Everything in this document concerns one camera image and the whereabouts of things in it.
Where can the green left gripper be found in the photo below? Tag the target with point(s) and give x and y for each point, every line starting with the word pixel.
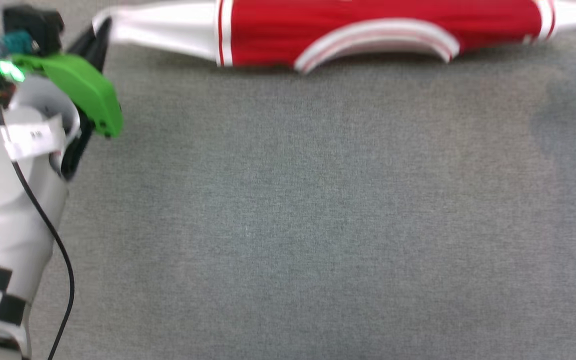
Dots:
pixel 88 90

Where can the red and white jersey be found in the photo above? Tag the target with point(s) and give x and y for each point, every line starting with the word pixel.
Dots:
pixel 368 25

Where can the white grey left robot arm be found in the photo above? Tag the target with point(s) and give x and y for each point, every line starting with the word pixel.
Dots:
pixel 8 220

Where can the white label tag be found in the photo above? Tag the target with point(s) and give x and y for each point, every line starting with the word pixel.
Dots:
pixel 33 136

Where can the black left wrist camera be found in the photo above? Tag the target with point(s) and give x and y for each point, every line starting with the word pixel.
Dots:
pixel 33 25

